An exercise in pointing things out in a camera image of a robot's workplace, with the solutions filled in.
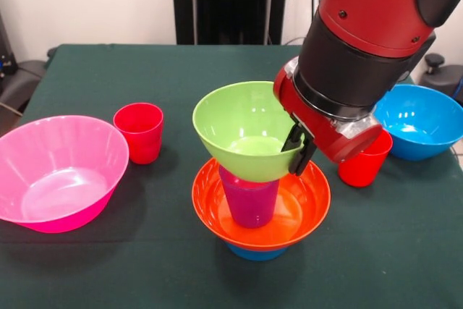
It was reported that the large pink bowl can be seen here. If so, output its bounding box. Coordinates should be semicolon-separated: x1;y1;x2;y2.
0;114;130;234

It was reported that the large blue bowl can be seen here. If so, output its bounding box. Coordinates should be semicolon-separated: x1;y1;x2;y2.
372;83;463;162

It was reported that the purple cup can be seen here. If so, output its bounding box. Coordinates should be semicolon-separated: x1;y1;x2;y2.
218;164;281;229

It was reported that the orange bowl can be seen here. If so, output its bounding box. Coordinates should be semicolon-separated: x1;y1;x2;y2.
191;158;332;252

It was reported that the red cup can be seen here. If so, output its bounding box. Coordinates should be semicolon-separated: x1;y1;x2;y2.
338;130;394;188
112;102;164;166

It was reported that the black pedestal foot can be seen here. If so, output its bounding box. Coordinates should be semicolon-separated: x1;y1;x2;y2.
408;53;463;103
0;59;48;114

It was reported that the dark green tablecloth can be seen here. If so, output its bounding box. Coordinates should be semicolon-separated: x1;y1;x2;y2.
0;43;463;309

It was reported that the medium blue bowl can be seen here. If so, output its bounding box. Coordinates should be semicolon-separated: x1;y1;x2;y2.
224;241;289;262

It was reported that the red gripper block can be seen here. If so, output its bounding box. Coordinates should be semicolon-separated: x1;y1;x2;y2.
273;56;383;177

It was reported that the green bowl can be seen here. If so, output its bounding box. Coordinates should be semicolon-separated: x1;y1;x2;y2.
192;80;307;182

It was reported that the black equipment tower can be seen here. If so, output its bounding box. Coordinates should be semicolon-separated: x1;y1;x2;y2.
0;12;17;96

